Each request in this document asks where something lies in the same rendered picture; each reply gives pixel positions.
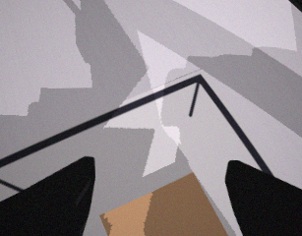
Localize tan wooden block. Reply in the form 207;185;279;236
100;172;228;236

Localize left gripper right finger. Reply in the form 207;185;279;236
225;160;302;236

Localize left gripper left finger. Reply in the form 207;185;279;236
0;156;95;236

